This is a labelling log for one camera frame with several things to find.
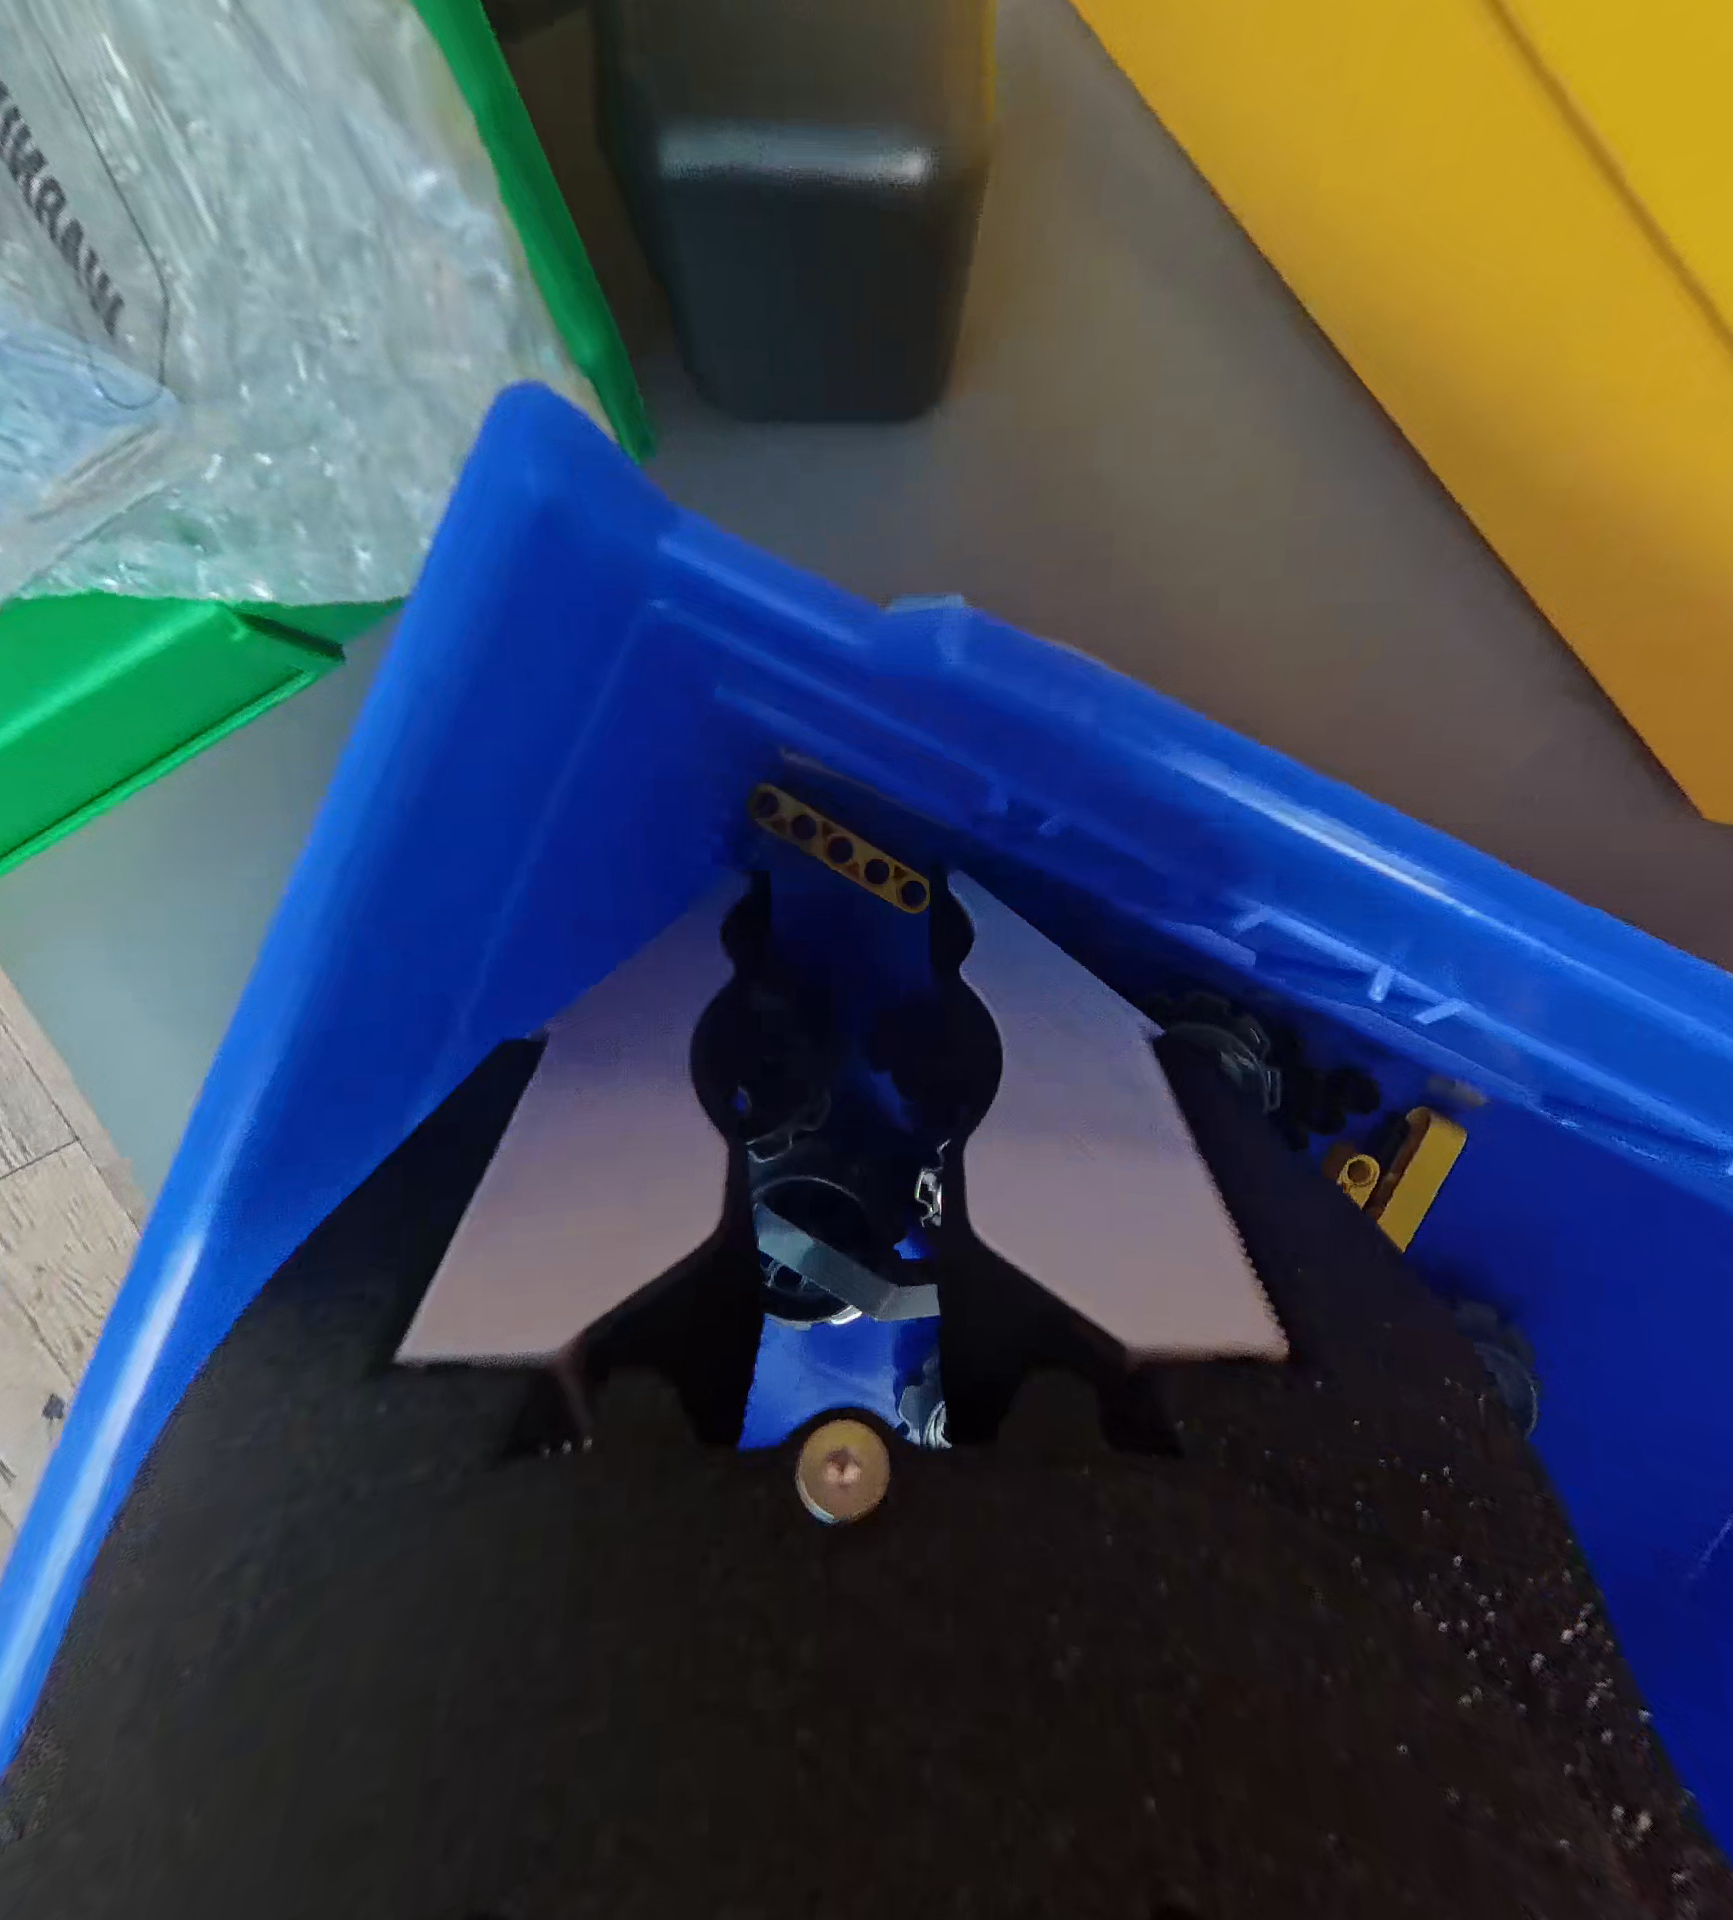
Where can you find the yellow lego bent beam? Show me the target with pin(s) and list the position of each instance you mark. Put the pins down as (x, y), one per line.
(1414, 1169)

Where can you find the black plastic object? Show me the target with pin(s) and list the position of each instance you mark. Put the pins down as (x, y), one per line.
(807, 255)

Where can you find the clear plastic bags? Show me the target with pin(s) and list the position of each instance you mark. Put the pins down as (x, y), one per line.
(236, 329)

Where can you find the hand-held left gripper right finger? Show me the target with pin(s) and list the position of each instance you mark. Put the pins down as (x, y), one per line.
(1091, 1183)

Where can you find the yellow lego liftarm beam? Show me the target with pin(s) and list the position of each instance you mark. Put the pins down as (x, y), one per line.
(836, 849)

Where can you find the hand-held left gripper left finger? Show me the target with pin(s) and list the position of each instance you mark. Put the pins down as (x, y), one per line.
(581, 1201)

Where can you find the black lego track links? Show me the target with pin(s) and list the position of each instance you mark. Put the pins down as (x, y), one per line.
(1257, 1049)

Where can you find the dark grey lego sprocket wheel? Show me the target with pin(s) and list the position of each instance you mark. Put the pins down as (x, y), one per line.
(836, 1244)

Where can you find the green plastic bin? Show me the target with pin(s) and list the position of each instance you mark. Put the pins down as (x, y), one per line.
(71, 704)

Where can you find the blue plastic bin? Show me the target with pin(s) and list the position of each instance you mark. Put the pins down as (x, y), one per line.
(536, 720)

